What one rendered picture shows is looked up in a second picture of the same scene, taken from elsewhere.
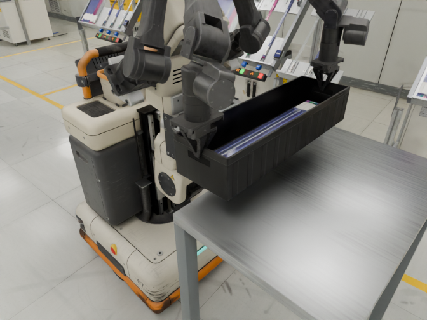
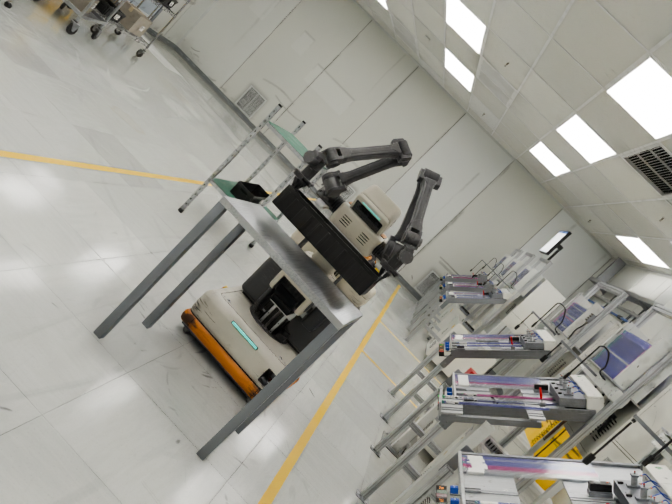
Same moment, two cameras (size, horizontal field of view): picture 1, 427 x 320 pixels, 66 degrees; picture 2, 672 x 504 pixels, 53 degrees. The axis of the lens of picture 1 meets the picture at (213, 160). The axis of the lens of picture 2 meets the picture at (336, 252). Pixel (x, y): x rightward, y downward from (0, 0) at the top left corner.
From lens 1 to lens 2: 2.79 m
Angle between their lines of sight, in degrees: 56
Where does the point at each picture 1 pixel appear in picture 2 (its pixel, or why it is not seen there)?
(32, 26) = (456, 364)
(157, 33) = (346, 177)
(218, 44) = (330, 155)
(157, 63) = (332, 182)
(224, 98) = (308, 158)
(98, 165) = not seen: hidden behind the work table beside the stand
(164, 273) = (215, 298)
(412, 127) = not seen: outside the picture
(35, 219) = not seen: hidden behind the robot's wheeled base
